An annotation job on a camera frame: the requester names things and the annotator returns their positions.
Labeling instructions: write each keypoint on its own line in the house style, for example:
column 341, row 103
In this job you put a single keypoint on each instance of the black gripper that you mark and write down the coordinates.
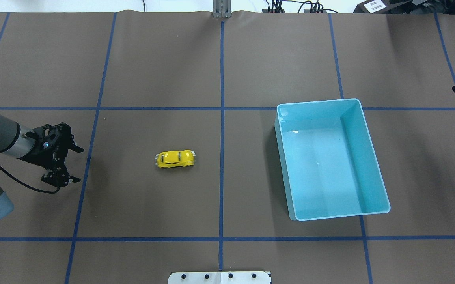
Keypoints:
column 39, row 158

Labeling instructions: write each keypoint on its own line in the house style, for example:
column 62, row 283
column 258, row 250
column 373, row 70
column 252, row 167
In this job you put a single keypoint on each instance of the yellow beetle toy car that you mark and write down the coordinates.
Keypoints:
column 174, row 159

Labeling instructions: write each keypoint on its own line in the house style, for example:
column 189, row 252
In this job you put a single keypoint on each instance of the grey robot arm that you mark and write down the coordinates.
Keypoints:
column 42, row 214

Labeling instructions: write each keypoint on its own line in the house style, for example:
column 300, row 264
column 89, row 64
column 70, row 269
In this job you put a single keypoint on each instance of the black box with label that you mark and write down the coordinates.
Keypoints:
column 372, row 7

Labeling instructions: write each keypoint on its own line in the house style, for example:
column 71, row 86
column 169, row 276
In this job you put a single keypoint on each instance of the light blue plastic bin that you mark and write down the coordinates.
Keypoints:
column 329, row 165

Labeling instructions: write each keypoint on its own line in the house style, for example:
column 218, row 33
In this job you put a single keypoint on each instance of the white metal mount base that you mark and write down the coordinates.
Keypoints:
column 221, row 277

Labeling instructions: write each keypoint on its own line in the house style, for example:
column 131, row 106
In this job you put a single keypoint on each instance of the grey aluminium post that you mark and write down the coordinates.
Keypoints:
column 222, row 9

